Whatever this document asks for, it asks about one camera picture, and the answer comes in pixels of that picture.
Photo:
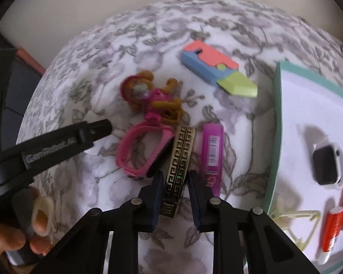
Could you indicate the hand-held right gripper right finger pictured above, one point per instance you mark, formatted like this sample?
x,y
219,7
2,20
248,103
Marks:
x,y
194,199

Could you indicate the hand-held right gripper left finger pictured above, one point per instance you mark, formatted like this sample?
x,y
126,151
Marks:
x,y
157,194

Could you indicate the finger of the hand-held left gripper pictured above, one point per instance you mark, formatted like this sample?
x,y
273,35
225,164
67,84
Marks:
x,y
97,130

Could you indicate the pink wristband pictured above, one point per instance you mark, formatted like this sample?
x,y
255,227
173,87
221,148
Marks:
x,y
135,172

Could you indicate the gold black patterned lighter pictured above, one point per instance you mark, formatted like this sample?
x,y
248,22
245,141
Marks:
x,y
178,159

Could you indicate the purple lighter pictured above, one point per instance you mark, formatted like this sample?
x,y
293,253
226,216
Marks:
x,y
213,157

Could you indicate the pink helmet puppy figure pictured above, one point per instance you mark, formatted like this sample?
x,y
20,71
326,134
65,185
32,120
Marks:
x,y
157,102

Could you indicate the cream plastic holder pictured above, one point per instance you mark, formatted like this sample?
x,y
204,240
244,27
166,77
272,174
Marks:
x,y
295,214

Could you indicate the blue coral green toy knife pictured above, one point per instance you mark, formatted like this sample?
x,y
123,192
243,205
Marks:
x,y
214,65

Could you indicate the teal shallow cardboard box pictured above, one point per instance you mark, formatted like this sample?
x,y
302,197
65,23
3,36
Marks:
x,y
297,114

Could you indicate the white smartwatch black screen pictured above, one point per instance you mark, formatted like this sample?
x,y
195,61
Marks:
x,y
327,164

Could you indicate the red white glue stick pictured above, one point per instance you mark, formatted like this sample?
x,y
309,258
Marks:
x,y
331,228

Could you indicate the person's left hand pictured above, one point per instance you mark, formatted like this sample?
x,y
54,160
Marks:
x,y
5,234

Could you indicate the brown wooden board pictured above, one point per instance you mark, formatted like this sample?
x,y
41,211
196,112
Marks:
x,y
31,60

